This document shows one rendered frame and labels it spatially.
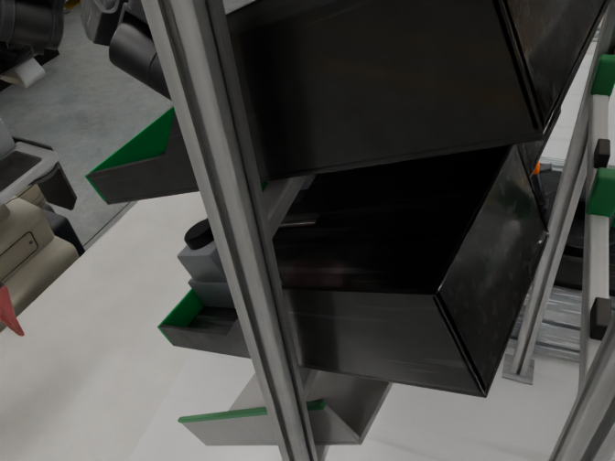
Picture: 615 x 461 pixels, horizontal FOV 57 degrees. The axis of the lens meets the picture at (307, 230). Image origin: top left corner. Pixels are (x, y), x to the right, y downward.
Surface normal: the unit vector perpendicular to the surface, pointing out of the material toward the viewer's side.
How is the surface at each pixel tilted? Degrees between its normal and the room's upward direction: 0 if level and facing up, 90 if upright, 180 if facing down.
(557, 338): 90
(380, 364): 90
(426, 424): 0
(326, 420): 90
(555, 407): 0
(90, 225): 0
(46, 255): 8
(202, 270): 90
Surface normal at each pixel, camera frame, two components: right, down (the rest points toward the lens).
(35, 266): 0.02, -0.67
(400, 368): -0.50, 0.64
